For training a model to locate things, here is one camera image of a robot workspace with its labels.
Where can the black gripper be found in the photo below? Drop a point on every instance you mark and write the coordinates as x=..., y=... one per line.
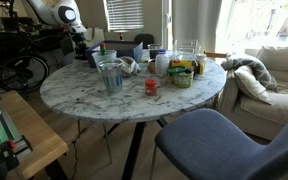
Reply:
x=80, y=46

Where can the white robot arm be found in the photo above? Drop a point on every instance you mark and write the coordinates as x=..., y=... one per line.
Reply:
x=62, y=12

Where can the patterned cloth pouch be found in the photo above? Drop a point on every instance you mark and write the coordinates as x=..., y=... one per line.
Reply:
x=129, y=66

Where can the red capped sauce bottle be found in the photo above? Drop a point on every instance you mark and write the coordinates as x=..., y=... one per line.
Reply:
x=103, y=49

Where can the clear plastic measuring cup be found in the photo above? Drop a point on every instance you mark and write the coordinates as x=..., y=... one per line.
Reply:
x=110, y=55

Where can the dark grey chair left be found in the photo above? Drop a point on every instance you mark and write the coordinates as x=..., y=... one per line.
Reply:
x=145, y=39

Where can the bicycle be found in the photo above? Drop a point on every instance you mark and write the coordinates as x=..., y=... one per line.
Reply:
x=23, y=70

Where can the dark glass jar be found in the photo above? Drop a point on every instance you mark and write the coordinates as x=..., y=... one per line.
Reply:
x=153, y=50

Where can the small red jar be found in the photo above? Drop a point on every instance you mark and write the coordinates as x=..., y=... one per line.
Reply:
x=151, y=88

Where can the white plastic bottle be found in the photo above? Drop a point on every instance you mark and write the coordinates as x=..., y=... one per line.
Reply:
x=161, y=63

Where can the wooden bench top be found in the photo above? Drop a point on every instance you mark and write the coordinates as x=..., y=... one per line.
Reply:
x=47, y=145

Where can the clear glass container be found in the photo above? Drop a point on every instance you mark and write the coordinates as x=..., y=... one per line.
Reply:
x=186, y=49

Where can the green lidded container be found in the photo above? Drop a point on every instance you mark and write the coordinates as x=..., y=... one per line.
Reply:
x=182, y=77

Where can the yellow mustard bottle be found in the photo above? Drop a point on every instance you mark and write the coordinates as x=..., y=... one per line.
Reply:
x=196, y=67

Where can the white curtain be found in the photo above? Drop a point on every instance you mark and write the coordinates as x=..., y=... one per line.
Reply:
x=196, y=20

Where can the grey chair far side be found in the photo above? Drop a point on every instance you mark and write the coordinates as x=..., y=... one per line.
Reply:
x=205, y=145

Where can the patterned throw pillow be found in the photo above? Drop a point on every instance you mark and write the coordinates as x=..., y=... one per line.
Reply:
x=258, y=68

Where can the cream sofa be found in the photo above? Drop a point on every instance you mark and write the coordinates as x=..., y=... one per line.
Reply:
x=248, y=104

